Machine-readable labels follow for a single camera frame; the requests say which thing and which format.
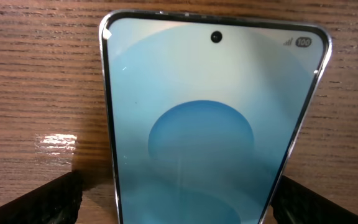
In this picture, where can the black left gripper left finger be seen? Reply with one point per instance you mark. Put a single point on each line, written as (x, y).
(57, 202)

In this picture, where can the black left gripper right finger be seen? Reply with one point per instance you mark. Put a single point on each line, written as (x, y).
(295, 204)

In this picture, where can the Galaxy smartphone with teal screen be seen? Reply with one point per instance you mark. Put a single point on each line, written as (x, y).
(204, 111)

